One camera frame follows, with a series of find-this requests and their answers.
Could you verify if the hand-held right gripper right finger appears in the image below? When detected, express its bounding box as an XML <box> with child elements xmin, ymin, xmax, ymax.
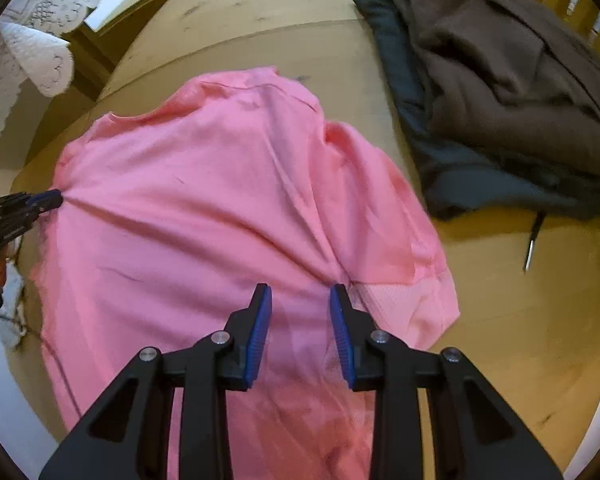
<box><xmin>329</xmin><ymin>284</ymin><xmax>566</xmax><ymax>480</ymax></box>

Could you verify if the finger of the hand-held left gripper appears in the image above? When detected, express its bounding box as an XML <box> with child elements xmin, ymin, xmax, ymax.
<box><xmin>0</xmin><ymin>210</ymin><xmax>36</xmax><ymax>261</ymax></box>
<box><xmin>2</xmin><ymin>190</ymin><xmax>64</xmax><ymax>213</ymax></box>

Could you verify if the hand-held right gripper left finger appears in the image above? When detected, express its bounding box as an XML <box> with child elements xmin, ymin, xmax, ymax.
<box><xmin>39</xmin><ymin>283</ymin><xmax>273</xmax><ymax>480</ymax></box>

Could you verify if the pink shirt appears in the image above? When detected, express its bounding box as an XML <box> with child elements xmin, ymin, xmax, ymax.
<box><xmin>30</xmin><ymin>65</ymin><xmax>462</xmax><ymax>480</ymax></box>

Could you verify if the white garment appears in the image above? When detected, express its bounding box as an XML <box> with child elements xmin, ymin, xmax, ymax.
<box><xmin>0</xmin><ymin>262</ymin><xmax>28</xmax><ymax>351</ymax></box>

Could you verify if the white lace tablecloth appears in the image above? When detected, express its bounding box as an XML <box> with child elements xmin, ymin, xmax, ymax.
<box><xmin>0</xmin><ymin>0</ymin><xmax>166</xmax><ymax>146</ymax></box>

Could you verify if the dark grey folded garment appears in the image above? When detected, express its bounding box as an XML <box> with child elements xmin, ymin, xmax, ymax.
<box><xmin>352</xmin><ymin>0</ymin><xmax>600</xmax><ymax>273</ymax></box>

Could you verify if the brown folded garment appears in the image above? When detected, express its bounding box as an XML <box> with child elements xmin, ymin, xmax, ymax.
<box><xmin>390</xmin><ymin>0</ymin><xmax>600</xmax><ymax>181</ymax></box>

